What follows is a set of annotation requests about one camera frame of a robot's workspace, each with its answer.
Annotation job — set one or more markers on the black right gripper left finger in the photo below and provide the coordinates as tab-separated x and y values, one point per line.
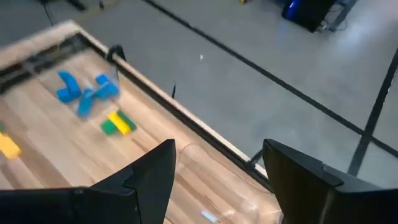
146	193

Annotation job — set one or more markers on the black computer tower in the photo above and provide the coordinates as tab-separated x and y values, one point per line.
306	12

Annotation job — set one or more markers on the long green block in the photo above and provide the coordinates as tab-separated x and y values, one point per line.
128	119

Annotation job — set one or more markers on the blue arch block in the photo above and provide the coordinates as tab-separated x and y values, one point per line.
71	88

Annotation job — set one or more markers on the black table edge rail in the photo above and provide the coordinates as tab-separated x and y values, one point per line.
217	145

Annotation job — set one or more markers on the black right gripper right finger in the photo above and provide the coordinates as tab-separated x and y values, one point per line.
298	189

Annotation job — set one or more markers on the green rectangular block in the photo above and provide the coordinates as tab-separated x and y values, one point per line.
109	127

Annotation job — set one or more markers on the grey table leg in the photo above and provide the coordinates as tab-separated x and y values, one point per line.
342	14

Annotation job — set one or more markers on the yellow rectangular block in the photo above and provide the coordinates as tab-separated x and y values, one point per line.
9	146
119	124

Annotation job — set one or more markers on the long blue block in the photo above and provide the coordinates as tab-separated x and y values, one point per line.
85	104

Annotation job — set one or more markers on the clear plastic bin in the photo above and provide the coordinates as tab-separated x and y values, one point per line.
217	186
105	77

